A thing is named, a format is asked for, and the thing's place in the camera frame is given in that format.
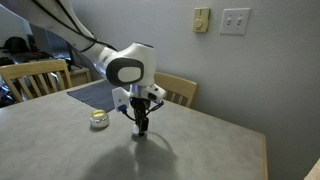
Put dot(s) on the beige wall thermostat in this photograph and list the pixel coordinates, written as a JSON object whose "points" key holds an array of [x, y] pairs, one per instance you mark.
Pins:
{"points": [[201, 20]]}

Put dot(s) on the beige counter corner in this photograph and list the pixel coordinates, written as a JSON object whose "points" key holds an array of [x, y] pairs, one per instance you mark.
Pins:
{"points": [[315, 173]]}

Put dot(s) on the dark blue cloth mat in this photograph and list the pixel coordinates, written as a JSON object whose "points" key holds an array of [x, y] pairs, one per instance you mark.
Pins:
{"points": [[93, 95]]}

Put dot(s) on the white double light switch plate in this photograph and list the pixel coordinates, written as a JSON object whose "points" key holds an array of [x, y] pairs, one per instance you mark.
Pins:
{"points": [[235, 21]]}

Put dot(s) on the small light wooden cabinet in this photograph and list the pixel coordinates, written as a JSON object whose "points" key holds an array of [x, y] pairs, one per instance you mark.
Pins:
{"points": [[80, 76]]}

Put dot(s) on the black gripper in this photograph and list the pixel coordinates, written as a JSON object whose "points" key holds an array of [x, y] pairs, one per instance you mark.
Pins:
{"points": [[140, 107]]}

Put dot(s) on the light wooden slat-back chair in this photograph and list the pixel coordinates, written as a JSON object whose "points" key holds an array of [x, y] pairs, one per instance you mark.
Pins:
{"points": [[33, 68], [180, 86]]}

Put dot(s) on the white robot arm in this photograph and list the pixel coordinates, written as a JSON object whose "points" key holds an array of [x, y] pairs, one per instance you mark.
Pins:
{"points": [[130, 73]]}

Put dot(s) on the black bag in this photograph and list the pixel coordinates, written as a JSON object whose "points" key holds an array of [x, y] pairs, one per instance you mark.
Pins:
{"points": [[16, 45]]}

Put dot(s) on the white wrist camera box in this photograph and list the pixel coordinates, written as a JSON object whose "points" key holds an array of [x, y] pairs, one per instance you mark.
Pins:
{"points": [[120, 96]]}

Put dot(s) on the white round jar lid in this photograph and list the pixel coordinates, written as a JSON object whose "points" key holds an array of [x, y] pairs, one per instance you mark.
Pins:
{"points": [[135, 129]]}

